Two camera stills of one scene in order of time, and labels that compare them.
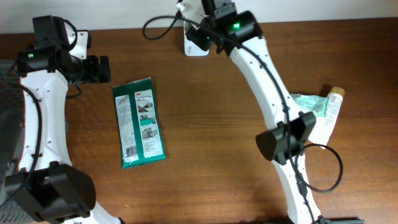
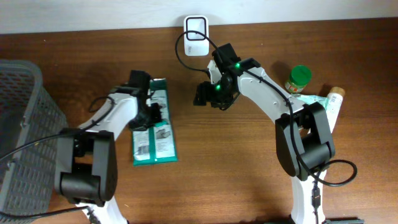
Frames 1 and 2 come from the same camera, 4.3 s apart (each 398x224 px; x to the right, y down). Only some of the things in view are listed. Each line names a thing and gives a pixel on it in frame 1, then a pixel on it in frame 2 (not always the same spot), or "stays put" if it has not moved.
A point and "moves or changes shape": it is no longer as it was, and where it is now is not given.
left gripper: (96, 75) → (135, 124)
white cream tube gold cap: (334, 101) stays put
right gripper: (194, 36) → (201, 93)
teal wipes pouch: (318, 105) stays put
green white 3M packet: (139, 130) moves or changes shape
